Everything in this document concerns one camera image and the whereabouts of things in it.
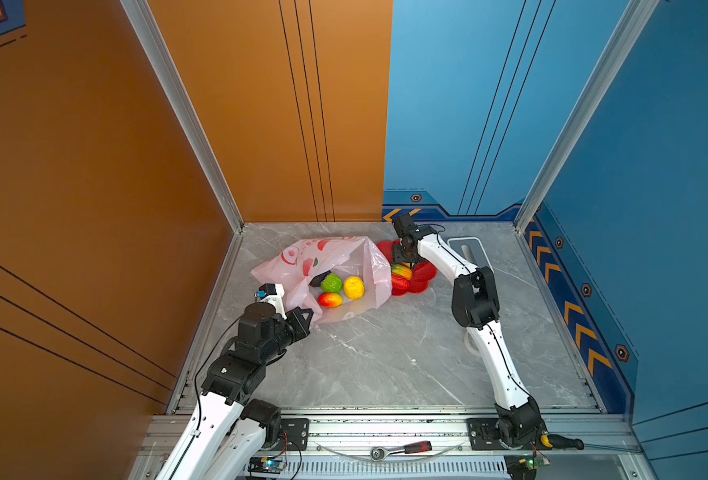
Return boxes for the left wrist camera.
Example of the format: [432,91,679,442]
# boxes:
[255,283,286,319]

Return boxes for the aluminium corner post left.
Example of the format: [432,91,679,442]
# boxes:
[120,0,244,234]

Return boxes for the green circuit board left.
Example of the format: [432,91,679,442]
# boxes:
[247,457,287,476]

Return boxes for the yellow lemon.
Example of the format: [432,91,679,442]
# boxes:
[343,276,366,300]

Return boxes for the circuit board right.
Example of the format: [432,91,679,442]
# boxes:
[504,456,551,480]

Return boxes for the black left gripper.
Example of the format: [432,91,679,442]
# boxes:
[260,306,313,366]

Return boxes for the dark avocado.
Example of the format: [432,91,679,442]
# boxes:
[309,271,331,288]

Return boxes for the green bumpy fruit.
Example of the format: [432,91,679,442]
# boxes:
[320,273,343,294]

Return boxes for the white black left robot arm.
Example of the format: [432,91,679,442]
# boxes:
[157,302,314,479]

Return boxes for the aluminium corner post right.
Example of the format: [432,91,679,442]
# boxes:
[513,0,659,234]

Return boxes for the red handled ratchet wrench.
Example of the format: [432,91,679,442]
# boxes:
[370,441,433,462]

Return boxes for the white tape roll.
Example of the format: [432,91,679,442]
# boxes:
[463,331,482,358]

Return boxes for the red flower-shaped bowl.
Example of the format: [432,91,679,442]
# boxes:
[376,241,438,295]

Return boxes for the white grey tissue box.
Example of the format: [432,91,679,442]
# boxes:
[447,236,493,274]

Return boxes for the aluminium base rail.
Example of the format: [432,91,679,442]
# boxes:
[130,408,652,479]

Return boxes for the yellow black screwdriver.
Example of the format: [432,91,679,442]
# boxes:
[540,434,585,450]

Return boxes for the pink plastic bag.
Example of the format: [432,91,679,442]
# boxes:
[251,236,392,325]

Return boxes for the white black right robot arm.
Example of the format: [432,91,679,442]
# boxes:
[392,214,556,449]

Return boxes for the aluminium corner post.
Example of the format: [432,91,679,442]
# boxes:
[120,0,244,234]
[513,0,659,234]

